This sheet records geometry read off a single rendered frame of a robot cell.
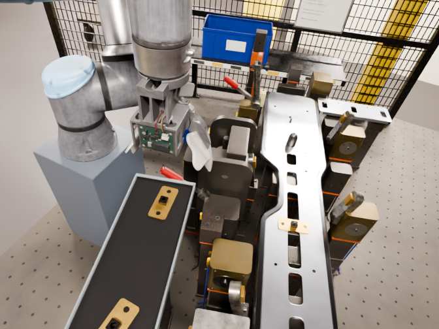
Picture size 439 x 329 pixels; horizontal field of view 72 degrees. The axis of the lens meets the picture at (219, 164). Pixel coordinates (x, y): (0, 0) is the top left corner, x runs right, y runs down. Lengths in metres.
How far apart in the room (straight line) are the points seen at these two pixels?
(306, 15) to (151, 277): 1.32
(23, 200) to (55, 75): 1.67
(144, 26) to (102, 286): 0.42
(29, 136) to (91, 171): 2.02
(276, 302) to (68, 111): 0.64
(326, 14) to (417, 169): 0.85
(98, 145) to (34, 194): 1.56
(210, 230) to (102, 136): 0.37
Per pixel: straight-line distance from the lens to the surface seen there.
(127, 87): 0.77
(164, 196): 0.66
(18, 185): 2.47
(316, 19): 1.60
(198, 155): 0.51
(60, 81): 0.75
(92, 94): 0.76
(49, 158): 0.90
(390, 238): 1.39
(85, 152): 0.85
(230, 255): 0.69
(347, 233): 0.96
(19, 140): 2.82
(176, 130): 0.43
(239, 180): 0.74
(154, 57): 0.40
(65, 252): 1.19
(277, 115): 1.21
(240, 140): 0.77
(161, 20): 0.38
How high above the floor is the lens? 1.69
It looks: 46 degrees down
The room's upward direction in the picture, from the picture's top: 7 degrees clockwise
